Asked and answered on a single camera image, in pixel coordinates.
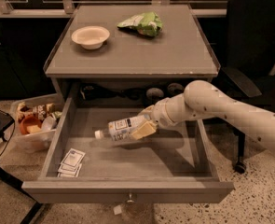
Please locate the clear plastic bottle blue label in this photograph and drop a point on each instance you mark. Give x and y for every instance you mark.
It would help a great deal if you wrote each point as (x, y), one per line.
(120, 130)

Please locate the white bowl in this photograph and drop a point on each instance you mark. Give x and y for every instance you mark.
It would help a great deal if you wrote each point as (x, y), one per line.
(90, 37)

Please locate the green chip bag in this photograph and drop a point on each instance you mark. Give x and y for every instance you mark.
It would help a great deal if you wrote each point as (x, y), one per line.
(148, 24)

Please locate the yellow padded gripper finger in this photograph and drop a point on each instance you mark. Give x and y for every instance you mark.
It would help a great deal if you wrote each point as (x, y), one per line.
(144, 130)
(146, 111)

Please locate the white paper packets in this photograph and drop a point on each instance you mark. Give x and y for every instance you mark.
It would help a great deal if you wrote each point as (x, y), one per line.
(71, 163)

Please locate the grey drawer cabinet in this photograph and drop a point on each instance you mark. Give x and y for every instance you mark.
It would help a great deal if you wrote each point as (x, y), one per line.
(127, 60)

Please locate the orange bowl in bin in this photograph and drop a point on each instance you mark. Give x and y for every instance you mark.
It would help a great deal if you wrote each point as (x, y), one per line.
(30, 124)

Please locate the open grey top drawer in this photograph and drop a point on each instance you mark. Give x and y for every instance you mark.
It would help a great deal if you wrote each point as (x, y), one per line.
(170, 166)

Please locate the black office chair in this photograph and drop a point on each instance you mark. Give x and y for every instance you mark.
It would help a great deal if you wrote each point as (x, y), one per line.
(248, 69)

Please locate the black tape roll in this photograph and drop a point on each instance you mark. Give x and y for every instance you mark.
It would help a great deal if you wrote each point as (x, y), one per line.
(174, 89)

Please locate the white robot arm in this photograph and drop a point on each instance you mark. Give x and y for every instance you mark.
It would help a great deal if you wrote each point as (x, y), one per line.
(202, 100)

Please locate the blue tape roll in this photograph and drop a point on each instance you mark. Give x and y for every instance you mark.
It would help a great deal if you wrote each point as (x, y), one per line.
(153, 95)

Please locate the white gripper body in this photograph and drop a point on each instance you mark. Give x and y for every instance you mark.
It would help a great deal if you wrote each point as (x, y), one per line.
(160, 114)

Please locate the clear plastic storage bin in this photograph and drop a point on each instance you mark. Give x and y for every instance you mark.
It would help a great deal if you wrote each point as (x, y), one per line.
(47, 109)

